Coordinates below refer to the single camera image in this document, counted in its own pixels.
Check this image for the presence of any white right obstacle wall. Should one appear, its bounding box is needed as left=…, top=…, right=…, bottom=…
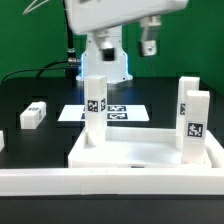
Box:
left=205, top=131, right=224, bottom=169

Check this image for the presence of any white left obstacle wall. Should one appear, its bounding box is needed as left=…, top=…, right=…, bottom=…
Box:
left=0, top=130, right=5, bottom=152

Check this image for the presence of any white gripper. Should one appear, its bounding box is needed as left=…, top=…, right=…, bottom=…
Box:
left=65, top=0, right=189, bottom=61

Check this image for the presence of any white desk top tray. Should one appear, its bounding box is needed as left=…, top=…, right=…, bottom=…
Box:
left=68, top=126, right=212, bottom=168

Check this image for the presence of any black post with connector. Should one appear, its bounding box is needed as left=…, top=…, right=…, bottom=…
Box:
left=61, top=0, right=83, bottom=80

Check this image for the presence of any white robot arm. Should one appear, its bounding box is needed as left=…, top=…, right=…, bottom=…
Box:
left=65, top=0, right=189, bottom=84

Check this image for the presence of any black cable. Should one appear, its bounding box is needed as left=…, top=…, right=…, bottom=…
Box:
left=0, top=59, right=73, bottom=86

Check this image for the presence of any white marker base plate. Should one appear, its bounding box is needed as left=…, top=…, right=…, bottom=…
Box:
left=58, top=105, right=150, bottom=122

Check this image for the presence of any white front obstacle wall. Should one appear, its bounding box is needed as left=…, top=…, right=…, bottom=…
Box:
left=0, top=168, right=224, bottom=196

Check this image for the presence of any white obstacle wall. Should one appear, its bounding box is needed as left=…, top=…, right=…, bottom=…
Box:
left=205, top=131, right=224, bottom=169
left=0, top=130, right=5, bottom=152
left=0, top=168, right=224, bottom=196

